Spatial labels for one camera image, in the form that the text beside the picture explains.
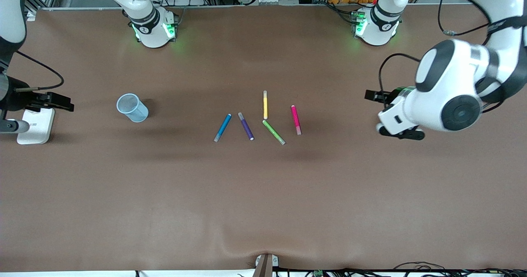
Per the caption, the blue marker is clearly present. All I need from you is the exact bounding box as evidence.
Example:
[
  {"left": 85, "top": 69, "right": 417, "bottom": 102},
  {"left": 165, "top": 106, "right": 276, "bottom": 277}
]
[{"left": 213, "top": 113, "right": 232, "bottom": 142}]

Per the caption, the light blue mesh cup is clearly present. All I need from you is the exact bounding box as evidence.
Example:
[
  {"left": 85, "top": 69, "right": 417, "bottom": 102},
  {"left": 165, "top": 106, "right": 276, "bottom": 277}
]
[{"left": 116, "top": 93, "right": 149, "bottom": 123}]

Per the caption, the pink marker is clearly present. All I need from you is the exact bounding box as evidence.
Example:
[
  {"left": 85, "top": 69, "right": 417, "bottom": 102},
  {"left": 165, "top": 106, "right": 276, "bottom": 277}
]
[{"left": 291, "top": 105, "right": 302, "bottom": 136}]

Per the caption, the green marker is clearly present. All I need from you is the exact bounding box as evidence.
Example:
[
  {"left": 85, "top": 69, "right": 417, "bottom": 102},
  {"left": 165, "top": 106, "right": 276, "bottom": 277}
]
[{"left": 262, "top": 120, "right": 286, "bottom": 146}]

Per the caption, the purple marker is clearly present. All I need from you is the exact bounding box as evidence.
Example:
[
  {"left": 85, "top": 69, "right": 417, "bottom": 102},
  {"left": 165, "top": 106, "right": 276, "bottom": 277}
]
[{"left": 238, "top": 112, "right": 255, "bottom": 141}]

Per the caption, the brown table cover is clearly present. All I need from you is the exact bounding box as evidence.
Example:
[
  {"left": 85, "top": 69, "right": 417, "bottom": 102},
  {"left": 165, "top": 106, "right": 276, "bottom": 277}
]
[{"left": 0, "top": 3, "right": 527, "bottom": 274}]

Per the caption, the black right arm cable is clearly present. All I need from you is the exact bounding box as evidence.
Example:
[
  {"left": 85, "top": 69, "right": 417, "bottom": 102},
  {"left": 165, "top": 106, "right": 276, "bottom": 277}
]
[{"left": 16, "top": 51, "right": 65, "bottom": 92}]

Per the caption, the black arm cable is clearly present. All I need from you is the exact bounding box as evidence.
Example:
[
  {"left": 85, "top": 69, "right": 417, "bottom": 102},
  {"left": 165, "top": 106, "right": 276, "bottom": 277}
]
[
  {"left": 16, "top": 51, "right": 65, "bottom": 92},
  {"left": 437, "top": 0, "right": 493, "bottom": 37}
]

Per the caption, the black looped gripper cable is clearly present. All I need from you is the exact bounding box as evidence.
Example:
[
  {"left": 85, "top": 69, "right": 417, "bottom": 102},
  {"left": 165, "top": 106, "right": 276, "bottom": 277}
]
[{"left": 378, "top": 54, "right": 421, "bottom": 105}]

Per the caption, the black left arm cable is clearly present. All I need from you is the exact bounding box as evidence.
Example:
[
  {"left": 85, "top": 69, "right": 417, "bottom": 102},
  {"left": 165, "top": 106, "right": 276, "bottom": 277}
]
[{"left": 437, "top": 0, "right": 493, "bottom": 37}]

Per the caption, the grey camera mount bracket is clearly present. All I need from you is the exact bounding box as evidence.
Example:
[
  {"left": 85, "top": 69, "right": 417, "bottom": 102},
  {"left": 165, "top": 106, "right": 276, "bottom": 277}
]
[{"left": 252, "top": 253, "right": 279, "bottom": 277}]

